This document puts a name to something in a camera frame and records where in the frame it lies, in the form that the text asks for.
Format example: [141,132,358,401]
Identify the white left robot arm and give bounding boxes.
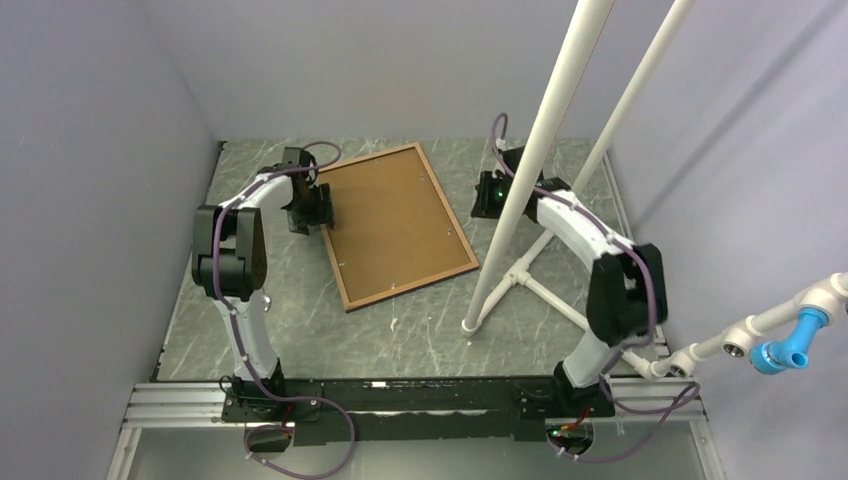
[190,145,335,420]

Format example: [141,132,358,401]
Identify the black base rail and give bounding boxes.
[220,375,615,446]

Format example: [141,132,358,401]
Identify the blue wooden picture frame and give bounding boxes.
[319,143,480,312]

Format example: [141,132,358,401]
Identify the white pipe stand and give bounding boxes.
[460,0,848,382]

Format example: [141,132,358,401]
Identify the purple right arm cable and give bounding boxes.
[490,112,702,464]

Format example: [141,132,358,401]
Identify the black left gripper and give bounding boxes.
[286,183,335,236]

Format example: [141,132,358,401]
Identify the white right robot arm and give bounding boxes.
[463,175,668,415]

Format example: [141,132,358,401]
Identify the blue pipe fitting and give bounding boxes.
[749,307,830,375]

